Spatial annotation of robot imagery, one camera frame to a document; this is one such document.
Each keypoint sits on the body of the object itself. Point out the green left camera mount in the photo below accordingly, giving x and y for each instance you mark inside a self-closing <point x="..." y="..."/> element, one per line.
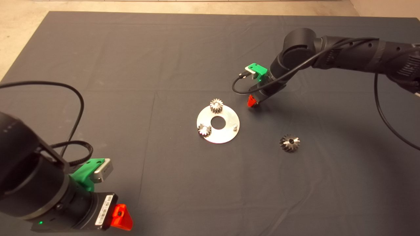
<point x="82" y="173"/>

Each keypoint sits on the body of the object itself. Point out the silver camera box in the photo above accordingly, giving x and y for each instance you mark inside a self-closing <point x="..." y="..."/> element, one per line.
<point x="251" y="72"/>
<point x="104" y="170"/>

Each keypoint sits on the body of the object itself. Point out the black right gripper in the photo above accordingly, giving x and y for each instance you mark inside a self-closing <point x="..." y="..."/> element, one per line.
<point x="267" y="90"/>

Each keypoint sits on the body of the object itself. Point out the silver right camera box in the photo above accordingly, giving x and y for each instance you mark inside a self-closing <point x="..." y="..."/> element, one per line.
<point x="251" y="72"/>

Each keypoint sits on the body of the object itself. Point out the dark grey table cloth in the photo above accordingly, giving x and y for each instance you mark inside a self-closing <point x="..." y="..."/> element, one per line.
<point x="164" y="65"/>

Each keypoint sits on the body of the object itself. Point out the small dark steel gear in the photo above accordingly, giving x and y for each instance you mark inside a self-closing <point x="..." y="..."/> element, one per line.
<point x="258" y="105"/>

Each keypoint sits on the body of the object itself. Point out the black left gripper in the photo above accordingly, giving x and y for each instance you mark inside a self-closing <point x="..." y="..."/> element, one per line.
<point x="82" y="209"/>

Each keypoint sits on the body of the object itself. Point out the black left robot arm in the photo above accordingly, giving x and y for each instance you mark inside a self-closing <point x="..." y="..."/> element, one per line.
<point x="19" y="157"/>

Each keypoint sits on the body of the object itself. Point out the large steel gear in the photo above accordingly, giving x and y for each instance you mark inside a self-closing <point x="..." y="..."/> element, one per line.
<point x="285" y="146"/>

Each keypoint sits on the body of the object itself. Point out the green right camera mount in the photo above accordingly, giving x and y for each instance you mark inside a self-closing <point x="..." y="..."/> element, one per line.
<point x="259" y="69"/>

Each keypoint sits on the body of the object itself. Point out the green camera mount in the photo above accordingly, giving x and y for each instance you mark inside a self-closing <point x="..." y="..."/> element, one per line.
<point x="259" y="69"/>
<point x="82" y="173"/>

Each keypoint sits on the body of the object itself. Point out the round metal plate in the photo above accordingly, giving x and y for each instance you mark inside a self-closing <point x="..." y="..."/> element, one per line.
<point x="223" y="134"/>

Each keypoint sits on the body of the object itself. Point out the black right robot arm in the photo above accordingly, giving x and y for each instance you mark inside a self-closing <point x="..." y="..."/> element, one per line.
<point x="298" y="46"/>

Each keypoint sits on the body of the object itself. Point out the silver left camera box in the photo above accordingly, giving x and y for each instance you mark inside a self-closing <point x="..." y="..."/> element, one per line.
<point x="104" y="170"/>

